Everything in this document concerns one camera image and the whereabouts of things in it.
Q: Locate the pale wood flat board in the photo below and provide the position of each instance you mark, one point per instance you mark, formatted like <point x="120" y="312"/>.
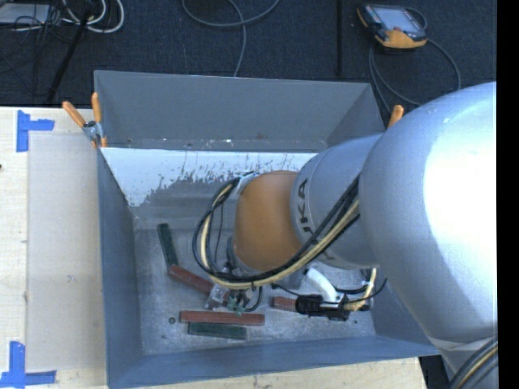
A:
<point x="61" y="237"/>

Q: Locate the red-brown flat block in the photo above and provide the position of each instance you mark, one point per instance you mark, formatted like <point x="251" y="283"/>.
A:
<point x="221" y="318"/>
<point x="188" y="279"/>
<point x="283" y="302"/>

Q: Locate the grey metal bin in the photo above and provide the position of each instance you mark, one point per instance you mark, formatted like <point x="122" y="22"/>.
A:
<point x="162" y="363"/>

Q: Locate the black cylinder on white bracket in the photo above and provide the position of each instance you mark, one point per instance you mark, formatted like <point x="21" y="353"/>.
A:
<point x="311" y="304"/>

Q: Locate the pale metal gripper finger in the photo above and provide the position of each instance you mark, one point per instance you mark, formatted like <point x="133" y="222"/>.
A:
<point x="219" y="291"/>
<point x="213" y="304"/>

